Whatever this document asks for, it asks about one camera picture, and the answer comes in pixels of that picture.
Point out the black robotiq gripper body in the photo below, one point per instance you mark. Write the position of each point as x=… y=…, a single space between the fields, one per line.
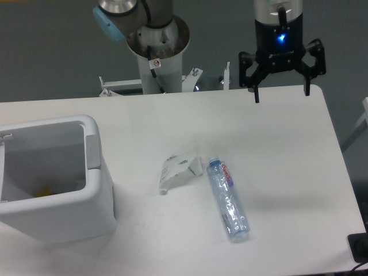
x=279 y=47

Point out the white plastic wrapper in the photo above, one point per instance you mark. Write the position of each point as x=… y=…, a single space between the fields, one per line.
x=182 y=165

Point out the clear plastic water bottle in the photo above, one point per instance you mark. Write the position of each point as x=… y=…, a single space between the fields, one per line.
x=231 y=210

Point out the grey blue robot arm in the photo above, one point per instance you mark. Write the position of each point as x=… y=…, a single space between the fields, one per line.
x=118 y=19

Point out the white plastic trash can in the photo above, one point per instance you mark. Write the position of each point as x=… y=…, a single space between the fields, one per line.
x=55 y=184

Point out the black device at table corner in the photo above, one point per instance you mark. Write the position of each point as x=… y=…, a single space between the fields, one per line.
x=358 y=246

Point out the white frame at right edge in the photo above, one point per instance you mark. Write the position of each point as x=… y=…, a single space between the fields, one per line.
x=358 y=128

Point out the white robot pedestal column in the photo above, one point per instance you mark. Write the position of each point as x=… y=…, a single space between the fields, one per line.
x=159 y=54

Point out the white metal base frame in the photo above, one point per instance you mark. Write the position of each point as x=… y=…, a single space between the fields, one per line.
x=190 y=83

